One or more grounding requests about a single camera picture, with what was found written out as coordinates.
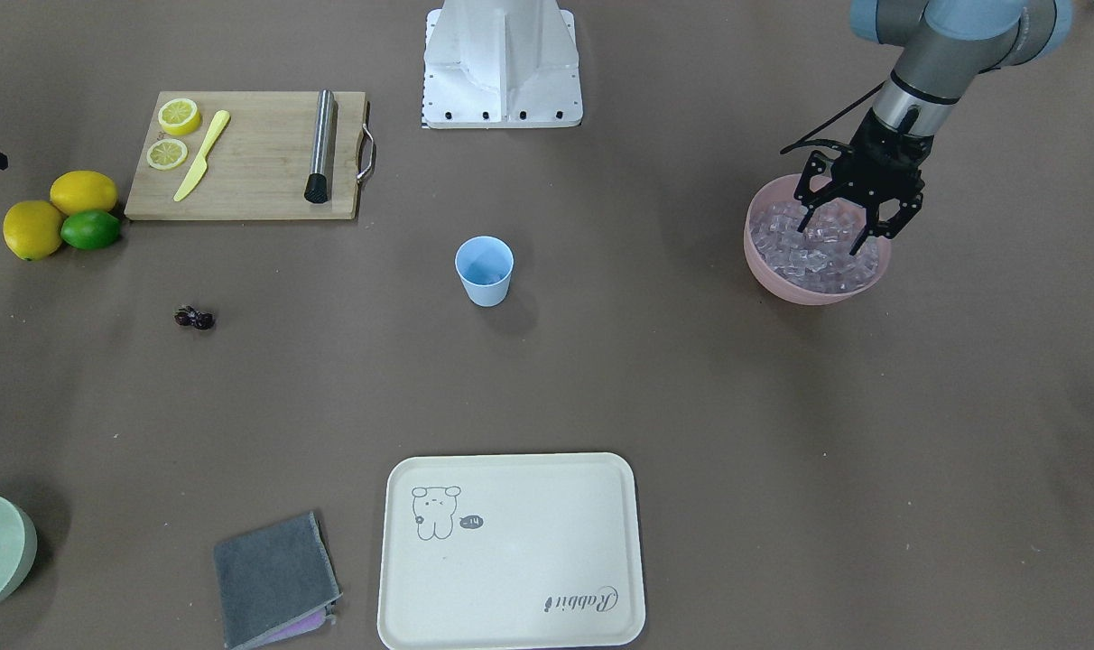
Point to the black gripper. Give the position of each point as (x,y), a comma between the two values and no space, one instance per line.
(888,146)

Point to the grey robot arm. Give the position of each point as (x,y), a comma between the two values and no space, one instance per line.
(944,46)

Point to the pile of clear ice cubes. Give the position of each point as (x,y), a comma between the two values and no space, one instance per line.
(818,259)

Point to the dark red cherries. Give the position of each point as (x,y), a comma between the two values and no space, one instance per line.
(189,317)

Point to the light blue cup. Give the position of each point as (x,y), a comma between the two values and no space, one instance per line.
(485,265)

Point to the pink bowl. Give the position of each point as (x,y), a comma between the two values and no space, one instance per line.
(783,189)

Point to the yellow lemon outer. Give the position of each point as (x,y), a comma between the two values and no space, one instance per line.
(31,229)

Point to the yellow lemon near board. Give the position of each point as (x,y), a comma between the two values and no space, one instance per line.
(83,190)

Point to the green lime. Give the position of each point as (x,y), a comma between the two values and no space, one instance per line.
(91,229)

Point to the lemon half lower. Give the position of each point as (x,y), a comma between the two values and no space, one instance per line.
(166,154)

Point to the lemon half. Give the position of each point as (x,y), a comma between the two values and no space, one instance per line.
(178,117)
(166,154)

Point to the lemon half upper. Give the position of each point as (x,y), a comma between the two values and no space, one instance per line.
(178,117)

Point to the wooden cutting board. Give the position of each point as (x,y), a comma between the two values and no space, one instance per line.
(260,164)

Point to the yellow plastic knife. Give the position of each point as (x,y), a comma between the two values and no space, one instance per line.
(200,163)

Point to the steel muddler black tip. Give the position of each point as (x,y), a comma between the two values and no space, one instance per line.
(319,185)

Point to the cream rabbit tray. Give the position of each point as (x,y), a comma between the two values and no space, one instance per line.
(511,551)

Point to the grey folded cloth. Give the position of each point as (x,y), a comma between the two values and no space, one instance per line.
(275,582)

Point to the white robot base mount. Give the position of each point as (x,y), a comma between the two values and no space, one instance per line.
(501,65)

